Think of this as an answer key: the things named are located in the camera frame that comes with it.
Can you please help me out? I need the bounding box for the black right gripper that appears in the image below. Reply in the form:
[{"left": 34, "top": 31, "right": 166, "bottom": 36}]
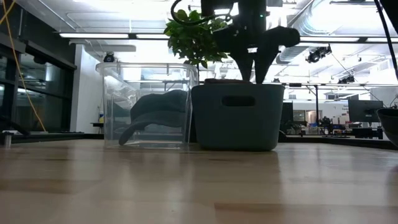
[{"left": 213, "top": 0, "right": 301, "bottom": 84}]

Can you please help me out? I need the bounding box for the black computer monitor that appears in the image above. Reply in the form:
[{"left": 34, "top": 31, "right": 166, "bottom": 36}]
[
  {"left": 281, "top": 101, "right": 294, "bottom": 125},
  {"left": 348, "top": 99, "right": 384, "bottom": 123}
]

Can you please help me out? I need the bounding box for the green potted plant black pot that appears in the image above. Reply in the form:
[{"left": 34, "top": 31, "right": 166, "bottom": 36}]
[{"left": 164, "top": 9, "right": 233, "bottom": 70}]

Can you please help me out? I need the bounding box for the ceiling light strip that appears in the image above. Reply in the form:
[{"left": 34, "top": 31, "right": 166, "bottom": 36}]
[
  {"left": 366, "top": 37, "right": 398, "bottom": 44},
  {"left": 300, "top": 36, "right": 361, "bottom": 43},
  {"left": 136, "top": 33, "right": 170, "bottom": 40},
  {"left": 58, "top": 32, "right": 130, "bottom": 39}
]

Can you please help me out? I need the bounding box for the teal plastic bin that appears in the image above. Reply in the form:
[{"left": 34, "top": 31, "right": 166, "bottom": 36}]
[{"left": 191, "top": 82, "right": 286, "bottom": 152}]

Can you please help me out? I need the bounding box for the clear plastic bin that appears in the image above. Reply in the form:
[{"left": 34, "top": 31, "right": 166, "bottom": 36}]
[{"left": 95, "top": 62, "right": 200, "bottom": 149}]

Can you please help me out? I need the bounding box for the black ceiling camera rig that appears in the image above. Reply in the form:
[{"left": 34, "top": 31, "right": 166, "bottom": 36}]
[
  {"left": 337, "top": 74, "right": 356, "bottom": 85},
  {"left": 305, "top": 45, "right": 333, "bottom": 64}
]

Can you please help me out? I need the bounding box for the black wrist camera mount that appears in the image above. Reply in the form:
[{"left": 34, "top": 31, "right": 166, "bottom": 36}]
[{"left": 200, "top": 0, "right": 236, "bottom": 18}]

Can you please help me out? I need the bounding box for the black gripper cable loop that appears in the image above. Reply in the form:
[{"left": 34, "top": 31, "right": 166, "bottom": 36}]
[{"left": 170, "top": 0, "right": 233, "bottom": 26}]

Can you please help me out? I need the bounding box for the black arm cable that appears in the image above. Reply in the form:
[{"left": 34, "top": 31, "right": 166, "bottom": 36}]
[{"left": 374, "top": 0, "right": 398, "bottom": 80}]

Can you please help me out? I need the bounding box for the yellow hanging cable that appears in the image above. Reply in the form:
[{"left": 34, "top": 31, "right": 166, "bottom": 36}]
[{"left": 0, "top": 0, "right": 47, "bottom": 132}]

